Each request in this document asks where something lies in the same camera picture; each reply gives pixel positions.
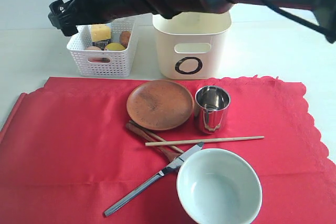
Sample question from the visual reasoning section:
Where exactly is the red table cloth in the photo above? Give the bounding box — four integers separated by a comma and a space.
1, 77, 335, 223

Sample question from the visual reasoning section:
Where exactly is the light wooden chopstick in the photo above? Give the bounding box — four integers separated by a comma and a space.
145, 136, 265, 146

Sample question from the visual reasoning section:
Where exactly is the cream plastic bin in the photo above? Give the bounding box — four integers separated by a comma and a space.
152, 12, 232, 80

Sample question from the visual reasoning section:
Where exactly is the white ceramic bowl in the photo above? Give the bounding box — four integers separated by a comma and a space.
176, 148, 263, 223

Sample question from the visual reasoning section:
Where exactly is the white perforated plastic basket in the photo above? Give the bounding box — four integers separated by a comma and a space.
67, 16, 139, 78

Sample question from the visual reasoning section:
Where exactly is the yellow cheese wedge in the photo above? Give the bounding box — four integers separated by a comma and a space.
90, 24, 112, 42

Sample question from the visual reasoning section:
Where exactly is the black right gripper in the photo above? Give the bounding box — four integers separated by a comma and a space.
48, 0, 155, 37

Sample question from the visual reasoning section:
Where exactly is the yellow lemon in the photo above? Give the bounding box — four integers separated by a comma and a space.
104, 42, 126, 51

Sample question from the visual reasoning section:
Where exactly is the brown egg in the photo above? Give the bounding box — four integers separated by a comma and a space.
85, 46, 102, 51

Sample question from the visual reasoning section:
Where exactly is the stainless steel cup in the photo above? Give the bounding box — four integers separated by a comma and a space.
194, 86, 231, 134

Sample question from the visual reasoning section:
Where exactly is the brown wooden plate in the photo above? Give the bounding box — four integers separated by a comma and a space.
126, 80, 194, 131

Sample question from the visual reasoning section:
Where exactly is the brown wooden spoon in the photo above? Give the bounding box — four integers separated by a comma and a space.
126, 122, 183, 162

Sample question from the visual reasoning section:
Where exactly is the white blue packet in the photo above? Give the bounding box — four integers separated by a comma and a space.
92, 28, 112, 50

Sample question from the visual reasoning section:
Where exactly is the brown wooden chopstick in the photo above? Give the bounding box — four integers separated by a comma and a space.
129, 120, 184, 153

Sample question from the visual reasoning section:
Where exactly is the stainless steel knife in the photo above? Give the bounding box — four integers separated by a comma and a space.
103, 142, 204, 217

